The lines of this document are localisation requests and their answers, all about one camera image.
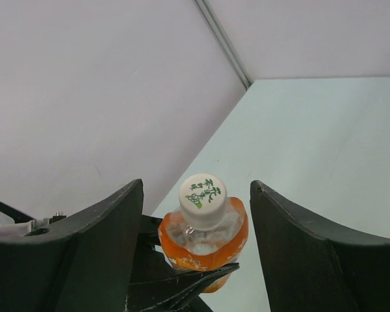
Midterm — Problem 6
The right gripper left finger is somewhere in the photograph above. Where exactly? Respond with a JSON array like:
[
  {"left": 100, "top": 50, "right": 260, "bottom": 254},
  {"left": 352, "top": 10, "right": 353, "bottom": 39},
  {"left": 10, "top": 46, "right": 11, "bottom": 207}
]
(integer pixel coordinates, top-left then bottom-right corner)
[{"left": 0, "top": 179, "right": 144, "bottom": 311}]

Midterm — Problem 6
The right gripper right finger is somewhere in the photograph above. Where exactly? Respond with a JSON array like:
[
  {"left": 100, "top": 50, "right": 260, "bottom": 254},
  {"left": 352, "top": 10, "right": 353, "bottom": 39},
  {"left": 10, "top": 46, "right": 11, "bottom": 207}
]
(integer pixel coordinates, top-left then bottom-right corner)
[{"left": 250, "top": 180, "right": 390, "bottom": 311}]

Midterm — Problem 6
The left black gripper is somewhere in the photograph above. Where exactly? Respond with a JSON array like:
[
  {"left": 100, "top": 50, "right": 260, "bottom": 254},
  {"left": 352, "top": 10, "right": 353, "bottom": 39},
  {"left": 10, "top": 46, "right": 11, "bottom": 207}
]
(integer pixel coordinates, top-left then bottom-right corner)
[{"left": 125, "top": 214, "right": 239, "bottom": 311}]

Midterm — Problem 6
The orange drink bottle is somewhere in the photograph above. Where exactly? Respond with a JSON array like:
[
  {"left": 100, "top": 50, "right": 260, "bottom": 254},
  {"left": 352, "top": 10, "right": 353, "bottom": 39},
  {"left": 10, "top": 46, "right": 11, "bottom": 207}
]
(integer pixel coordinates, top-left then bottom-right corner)
[{"left": 157, "top": 173, "right": 250, "bottom": 294}]

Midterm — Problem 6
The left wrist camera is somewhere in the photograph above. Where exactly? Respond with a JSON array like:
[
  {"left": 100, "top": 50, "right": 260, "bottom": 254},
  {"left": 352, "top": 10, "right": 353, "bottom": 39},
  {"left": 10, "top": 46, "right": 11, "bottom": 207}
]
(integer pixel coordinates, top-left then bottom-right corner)
[{"left": 0, "top": 212, "right": 50, "bottom": 237}]

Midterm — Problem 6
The left aluminium frame post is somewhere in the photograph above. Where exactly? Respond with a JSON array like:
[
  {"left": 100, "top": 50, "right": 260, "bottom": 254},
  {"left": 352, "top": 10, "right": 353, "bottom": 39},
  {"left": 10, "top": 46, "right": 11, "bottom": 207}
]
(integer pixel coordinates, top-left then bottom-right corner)
[{"left": 194, "top": 0, "right": 253, "bottom": 90}]

